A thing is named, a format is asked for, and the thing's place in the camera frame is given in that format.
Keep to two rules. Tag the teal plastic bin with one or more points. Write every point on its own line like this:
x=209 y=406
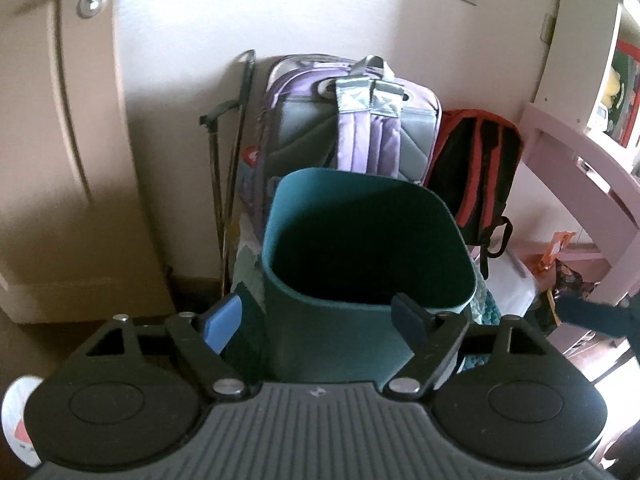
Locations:
x=367 y=260

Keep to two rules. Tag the black folding walking stick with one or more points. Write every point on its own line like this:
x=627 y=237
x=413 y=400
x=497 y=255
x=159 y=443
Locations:
x=227 y=170

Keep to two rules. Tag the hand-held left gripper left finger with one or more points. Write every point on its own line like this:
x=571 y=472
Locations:
x=222 y=322

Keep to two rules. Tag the pink wooden furniture frame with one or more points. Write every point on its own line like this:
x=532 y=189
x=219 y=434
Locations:
x=570 y=170

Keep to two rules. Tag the teal white crocheted blanket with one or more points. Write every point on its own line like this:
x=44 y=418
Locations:
x=485 y=305

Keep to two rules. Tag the white bookshelf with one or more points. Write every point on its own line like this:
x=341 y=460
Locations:
x=585 y=35

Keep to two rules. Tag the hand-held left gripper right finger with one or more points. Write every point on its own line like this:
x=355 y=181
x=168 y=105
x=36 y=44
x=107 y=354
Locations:
x=407 y=317

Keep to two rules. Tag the black red backpack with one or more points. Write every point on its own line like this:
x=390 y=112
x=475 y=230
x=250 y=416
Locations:
x=475 y=170

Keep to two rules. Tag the purple grey backpack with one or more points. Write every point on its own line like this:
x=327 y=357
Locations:
x=320 y=125

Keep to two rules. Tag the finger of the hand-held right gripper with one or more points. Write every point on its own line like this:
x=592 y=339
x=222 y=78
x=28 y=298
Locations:
x=592 y=316

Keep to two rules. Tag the orange snack packet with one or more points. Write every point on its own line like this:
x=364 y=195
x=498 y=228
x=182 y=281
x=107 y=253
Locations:
x=552 y=252

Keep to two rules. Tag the silver door lock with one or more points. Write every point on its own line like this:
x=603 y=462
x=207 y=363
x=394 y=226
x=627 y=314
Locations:
x=92 y=4

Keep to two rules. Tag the beige door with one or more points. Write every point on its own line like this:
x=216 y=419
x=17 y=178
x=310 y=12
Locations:
x=65 y=160

